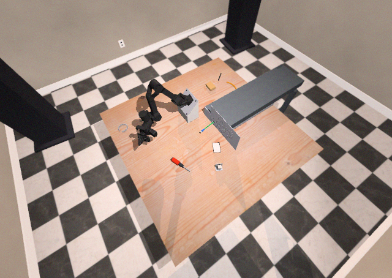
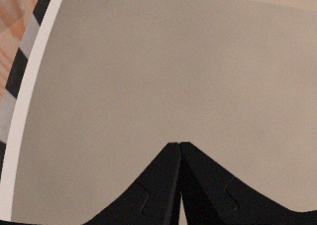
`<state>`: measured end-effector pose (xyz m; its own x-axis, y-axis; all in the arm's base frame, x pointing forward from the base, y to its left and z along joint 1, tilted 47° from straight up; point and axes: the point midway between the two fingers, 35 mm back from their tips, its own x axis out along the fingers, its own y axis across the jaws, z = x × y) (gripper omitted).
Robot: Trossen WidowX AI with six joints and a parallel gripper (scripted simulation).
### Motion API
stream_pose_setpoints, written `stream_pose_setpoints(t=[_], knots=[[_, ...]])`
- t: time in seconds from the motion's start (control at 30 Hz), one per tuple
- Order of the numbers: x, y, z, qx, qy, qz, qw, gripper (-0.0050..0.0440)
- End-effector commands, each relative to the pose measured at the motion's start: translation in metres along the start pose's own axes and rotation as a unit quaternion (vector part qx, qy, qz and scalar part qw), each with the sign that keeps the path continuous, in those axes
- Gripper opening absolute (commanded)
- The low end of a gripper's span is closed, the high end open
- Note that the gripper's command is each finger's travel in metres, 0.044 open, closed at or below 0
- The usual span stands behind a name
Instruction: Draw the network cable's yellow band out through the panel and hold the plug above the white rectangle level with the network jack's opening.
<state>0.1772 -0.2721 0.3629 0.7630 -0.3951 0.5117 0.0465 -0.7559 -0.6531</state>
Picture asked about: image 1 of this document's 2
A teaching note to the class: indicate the small tan box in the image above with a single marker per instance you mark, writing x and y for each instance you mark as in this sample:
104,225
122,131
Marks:
210,86

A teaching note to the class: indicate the red screwdriver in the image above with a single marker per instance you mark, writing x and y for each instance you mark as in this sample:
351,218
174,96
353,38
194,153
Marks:
177,162

